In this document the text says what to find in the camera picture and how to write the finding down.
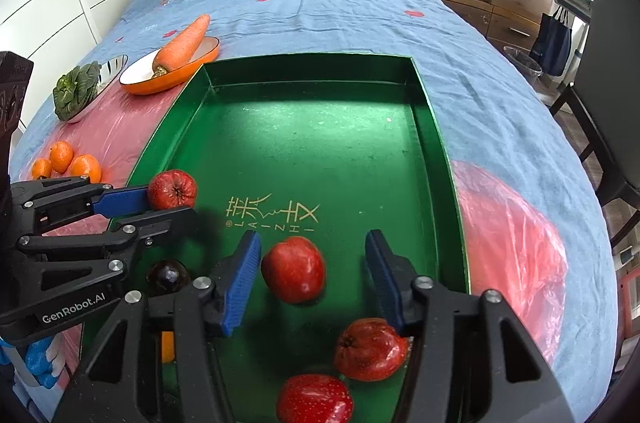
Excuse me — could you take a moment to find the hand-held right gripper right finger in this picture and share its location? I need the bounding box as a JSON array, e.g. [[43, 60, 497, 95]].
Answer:
[[364, 229, 583, 423]]

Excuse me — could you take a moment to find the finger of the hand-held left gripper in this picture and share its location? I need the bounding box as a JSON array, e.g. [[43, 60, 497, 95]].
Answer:
[[17, 204, 200, 276], [9, 176, 151, 236]]

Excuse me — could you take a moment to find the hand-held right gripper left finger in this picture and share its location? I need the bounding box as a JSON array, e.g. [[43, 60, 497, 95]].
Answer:
[[52, 231, 262, 423]]

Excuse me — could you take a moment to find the red apple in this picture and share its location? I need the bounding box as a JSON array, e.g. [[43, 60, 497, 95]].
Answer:
[[260, 236, 327, 305], [147, 169, 198, 210], [334, 318, 410, 381], [276, 373, 355, 423]]

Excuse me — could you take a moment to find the green rectangular tray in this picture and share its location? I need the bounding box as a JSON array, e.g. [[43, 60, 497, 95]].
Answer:
[[80, 55, 471, 423]]

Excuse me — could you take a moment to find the person's left hand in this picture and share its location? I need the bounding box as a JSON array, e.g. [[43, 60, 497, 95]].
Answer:
[[0, 334, 71, 391]]

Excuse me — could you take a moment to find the dark plum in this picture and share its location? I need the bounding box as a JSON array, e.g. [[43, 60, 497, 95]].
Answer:
[[146, 259, 192, 296]]

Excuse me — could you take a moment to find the green bok choy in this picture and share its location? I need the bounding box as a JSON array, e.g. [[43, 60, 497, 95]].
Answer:
[[53, 62, 101, 122]]

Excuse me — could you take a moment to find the orange oval dish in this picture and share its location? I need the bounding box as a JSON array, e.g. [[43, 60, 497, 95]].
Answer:
[[119, 37, 221, 96]]

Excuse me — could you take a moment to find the pink plastic sheet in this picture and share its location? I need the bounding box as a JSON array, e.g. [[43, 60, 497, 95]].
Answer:
[[15, 70, 569, 369]]

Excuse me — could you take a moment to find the striped white plate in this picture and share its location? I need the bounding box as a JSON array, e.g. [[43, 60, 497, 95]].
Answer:
[[65, 54, 129, 124]]

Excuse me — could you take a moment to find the carrot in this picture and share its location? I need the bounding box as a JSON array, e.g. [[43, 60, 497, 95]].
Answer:
[[151, 14, 211, 78]]

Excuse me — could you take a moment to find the clear trash bin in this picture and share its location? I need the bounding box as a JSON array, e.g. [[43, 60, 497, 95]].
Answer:
[[503, 46, 543, 91]]

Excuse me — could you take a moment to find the dark tote bag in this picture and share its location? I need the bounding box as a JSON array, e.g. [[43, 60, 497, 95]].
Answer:
[[529, 6, 573, 77]]

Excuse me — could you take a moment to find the grey chair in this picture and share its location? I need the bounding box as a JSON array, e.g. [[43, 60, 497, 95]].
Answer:
[[550, 0, 640, 249]]

